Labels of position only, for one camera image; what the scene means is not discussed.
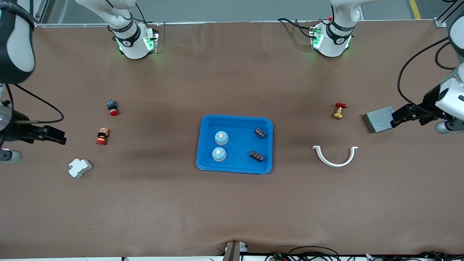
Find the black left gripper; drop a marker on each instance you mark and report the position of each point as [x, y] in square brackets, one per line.
[430, 100]

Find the blue plastic tray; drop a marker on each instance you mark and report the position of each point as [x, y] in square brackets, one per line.
[239, 145]

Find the small dark connector block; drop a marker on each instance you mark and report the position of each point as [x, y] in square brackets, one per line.
[259, 133]

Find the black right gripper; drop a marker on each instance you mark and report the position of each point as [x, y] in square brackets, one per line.
[14, 129]

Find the blue dome call bell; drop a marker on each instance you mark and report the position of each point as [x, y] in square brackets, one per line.
[219, 155]
[221, 139]

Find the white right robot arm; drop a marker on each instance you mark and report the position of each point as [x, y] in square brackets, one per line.
[127, 40]

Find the red yellow emergency stop button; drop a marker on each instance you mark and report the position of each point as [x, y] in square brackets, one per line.
[102, 137]

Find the brown table edge post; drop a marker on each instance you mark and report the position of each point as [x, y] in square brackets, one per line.
[232, 252]

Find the white semicircular pipe clamp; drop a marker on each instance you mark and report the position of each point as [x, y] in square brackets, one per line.
[335, 165]

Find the silver metal power supply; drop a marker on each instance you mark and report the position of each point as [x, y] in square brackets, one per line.
[378, 121]

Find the aluminium frame beam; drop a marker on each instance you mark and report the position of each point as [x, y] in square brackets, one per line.
[41, 9]
[446, 15]

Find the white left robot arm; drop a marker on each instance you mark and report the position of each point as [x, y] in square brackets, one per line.
[335, 38]

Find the white circuit breaker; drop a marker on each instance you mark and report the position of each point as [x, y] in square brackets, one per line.
[79, 168]

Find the red push button grey base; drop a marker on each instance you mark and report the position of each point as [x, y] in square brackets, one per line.
[113, 108]

